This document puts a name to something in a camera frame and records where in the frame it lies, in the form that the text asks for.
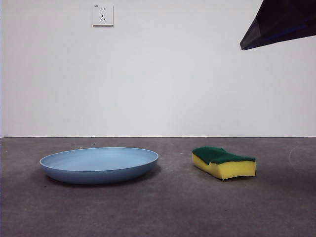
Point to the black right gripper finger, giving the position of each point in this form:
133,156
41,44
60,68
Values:
284,14
296,34

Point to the green and yellow sponge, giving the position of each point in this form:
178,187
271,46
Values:
232,170

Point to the light blue round plate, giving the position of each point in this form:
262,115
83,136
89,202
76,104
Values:
98,168

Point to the white wall socket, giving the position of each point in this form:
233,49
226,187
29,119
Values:
103,14

